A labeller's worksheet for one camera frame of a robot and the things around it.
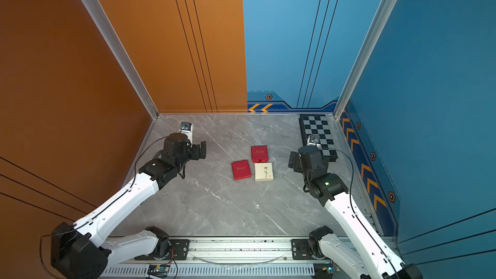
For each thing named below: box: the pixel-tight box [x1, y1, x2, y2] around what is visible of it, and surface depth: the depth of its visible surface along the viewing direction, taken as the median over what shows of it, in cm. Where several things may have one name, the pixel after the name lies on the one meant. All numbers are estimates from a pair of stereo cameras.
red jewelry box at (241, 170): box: [231, 159, 252, 181], surface depth 94 cm
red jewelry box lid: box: [251, 145, 269, 163], surface depth 101 cm
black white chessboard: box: [298, 114, 339, 163], surface depth 114 cm
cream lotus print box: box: [254, 162, 274, 182], surface depth 93 cm
